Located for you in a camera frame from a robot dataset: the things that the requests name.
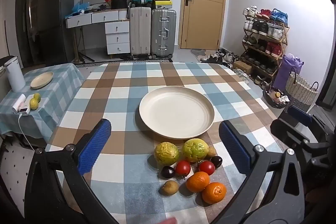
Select yellow black shoe box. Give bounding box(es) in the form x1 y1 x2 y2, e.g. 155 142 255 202
153 0 173 10

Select red tomato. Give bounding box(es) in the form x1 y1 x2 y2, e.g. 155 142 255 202
199 161 216 175
175 160 192 177

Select tan wooden door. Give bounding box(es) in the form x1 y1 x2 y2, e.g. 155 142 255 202
178 0 227 50

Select dark tall cabinet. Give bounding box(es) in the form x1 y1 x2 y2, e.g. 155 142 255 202
16 0 42 67

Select teal checkered table cover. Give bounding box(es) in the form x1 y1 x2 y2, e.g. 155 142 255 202
0 63 84 143

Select rows of shelved shoes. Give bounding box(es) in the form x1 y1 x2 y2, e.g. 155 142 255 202
241 5 289 83

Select white desk with drawers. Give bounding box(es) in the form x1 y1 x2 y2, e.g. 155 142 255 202
66 9 129 62

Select beige suitcase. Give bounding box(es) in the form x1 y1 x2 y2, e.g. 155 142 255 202
129 7 152 58

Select brown blue checkered tablecloth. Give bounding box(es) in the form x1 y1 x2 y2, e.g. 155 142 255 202
46 61 289 224

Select grey door mat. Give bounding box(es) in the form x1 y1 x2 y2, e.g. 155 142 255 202
190 49 208 62

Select woven basket bag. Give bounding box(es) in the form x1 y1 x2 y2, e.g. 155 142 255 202
285 68 319 112

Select purple bag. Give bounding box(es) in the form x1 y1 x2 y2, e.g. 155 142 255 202
273 54 303 90

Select dark purple plum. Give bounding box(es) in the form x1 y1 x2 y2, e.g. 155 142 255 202
210 156 223 169
161 166 176 179

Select white drawer unit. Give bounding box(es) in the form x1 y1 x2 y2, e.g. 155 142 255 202
105 21 131 55

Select yellow-green guava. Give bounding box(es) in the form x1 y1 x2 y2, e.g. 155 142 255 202
182 139 210 163
154 142 180 167

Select black tripod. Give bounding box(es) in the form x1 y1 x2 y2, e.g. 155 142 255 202
75 52 95 63

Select silver suitcase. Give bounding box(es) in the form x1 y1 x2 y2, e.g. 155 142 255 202
151 9 177 59

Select white power bank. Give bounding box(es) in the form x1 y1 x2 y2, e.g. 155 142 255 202
19 99 30 117

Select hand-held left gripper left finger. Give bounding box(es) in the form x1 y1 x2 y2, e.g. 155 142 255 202
28 118 121 224

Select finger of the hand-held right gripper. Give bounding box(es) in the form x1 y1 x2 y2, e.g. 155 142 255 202
270 119 311 148
287 105 328 131

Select white charging cable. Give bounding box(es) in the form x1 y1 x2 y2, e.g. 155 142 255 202
18 114 36 151

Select orange tangerine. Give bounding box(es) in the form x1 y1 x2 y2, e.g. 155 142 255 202
202 182 227 205
186 172 210 193

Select white kettle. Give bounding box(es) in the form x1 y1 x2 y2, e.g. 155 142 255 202
4 56 26 93

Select grey refrigerator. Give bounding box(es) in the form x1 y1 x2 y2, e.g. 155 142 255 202
38 0 76 65

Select pile of scattered shoes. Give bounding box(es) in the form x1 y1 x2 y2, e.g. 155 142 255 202
199 48 240 68

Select white clothes hangers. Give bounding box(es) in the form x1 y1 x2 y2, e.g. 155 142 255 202
232 69 250 84

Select small cream plate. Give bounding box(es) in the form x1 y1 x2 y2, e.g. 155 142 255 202
30 71 54 89

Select wooden shoe rack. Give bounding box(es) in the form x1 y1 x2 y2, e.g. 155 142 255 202
241 14 289 83

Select blue plastic bag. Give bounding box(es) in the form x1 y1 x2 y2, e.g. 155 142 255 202
71 2 90 14

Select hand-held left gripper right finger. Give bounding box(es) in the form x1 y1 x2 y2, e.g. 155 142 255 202
210 120 306 224

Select small cardboard box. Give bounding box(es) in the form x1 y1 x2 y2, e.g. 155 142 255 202
233 61 252 75

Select large cream plate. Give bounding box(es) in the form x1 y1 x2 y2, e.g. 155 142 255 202
139 86 215 140

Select black basket with bottles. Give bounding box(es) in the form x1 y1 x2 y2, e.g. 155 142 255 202
263 85 290 109

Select white handheld device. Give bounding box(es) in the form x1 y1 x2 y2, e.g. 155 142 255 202
12 94 26 114

